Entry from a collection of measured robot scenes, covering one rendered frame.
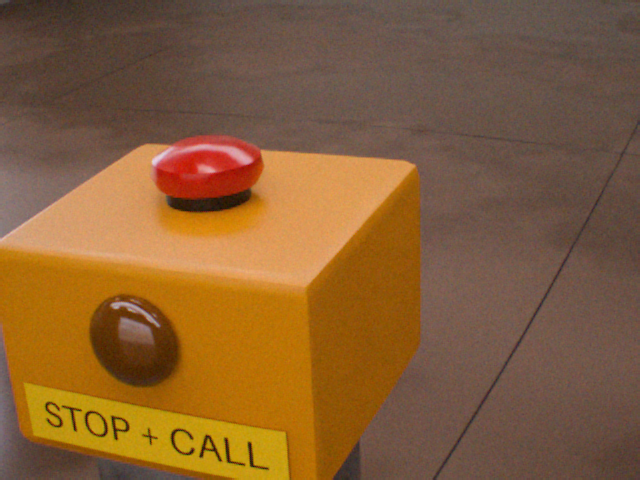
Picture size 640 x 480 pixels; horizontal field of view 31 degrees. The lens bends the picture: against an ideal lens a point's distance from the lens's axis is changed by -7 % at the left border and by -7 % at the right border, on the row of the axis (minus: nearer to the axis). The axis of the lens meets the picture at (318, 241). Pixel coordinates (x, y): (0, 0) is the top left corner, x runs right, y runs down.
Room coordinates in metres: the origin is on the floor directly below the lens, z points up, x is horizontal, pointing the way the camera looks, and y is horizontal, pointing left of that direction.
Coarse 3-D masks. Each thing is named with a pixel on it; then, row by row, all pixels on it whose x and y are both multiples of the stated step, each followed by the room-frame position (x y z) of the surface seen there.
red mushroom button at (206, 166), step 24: (192, 144) 0.39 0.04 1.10; (216, 144) 0.39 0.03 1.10; (240, 144) 0.39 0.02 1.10; (168, 168) 0.38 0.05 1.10; (192, 168) 0.38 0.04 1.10; (216, 168) 0.38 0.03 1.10; (240, 168) 0.38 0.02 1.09; (168, 192) 0.38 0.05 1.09; (192, 192) 0.37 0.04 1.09; (216, 192) 0.37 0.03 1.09
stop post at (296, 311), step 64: (128, 192) 0.40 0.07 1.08; (256, 192) 0.40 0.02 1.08; (320, 192) 0.39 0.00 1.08; (384, 192) 0.39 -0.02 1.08; (0, 256) 0.36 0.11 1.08; (64, 256) 0.35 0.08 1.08; (128, 256) 0.34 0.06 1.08; (192, 256) 0.34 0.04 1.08; (256, 256) 0.34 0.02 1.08; (320, 256) 0.34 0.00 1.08; (384, 256) 0.38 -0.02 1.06; (64, 320) 0.35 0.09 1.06; (192, 320) 0.33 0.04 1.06; (256, 320) 0.32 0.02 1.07; (320, 320) 0.32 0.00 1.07; (384, 320) 0.38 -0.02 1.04; (64, 384) 0.35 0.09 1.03; (192, 384) 0.33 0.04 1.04; (256, 384) 0.32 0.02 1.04; (320, 384) 0.32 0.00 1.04; (384, 384) 0.38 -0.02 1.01; (64, 448) 0.35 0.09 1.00; (128, 448) 0.34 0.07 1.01; (192, 448) 0.33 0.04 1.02; (256, 448) 0.32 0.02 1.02; (320, 448) 0.32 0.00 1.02
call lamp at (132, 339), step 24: (96, 312) 0.34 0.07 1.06; (120, 312) 0.33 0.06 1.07; (144, 312) 0.33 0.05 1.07; (96, 336) 0.33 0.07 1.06; (120, 336) 0.33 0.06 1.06; (144, 336) 0.33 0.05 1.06; (168, 336) 0.33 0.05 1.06; (120, 360) 0.33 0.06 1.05; (144, 360) 0.32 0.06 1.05; (168, 360) 0.33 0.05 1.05; (144, 384) 0.33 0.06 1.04
